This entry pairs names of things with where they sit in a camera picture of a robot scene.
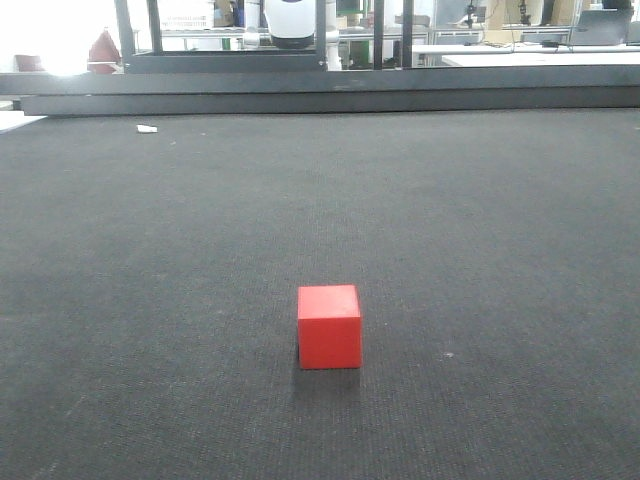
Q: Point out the red magnetic cube block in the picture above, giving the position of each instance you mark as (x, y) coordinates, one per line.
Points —
(329, 327)

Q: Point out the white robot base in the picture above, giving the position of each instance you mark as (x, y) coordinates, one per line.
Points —
(291, 25)

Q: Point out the dark grey carpet mat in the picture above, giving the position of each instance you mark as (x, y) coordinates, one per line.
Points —
(404, 296)

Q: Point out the white paper scrap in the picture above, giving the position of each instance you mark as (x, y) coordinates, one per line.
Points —
(146, 129)

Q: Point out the white lab table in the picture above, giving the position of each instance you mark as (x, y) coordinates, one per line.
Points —
(526, 55)

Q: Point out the red cone object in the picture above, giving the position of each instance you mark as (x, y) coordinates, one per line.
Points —
(104, 57)

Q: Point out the black metal frame rack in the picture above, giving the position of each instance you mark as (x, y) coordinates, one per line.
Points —
(270, 82)

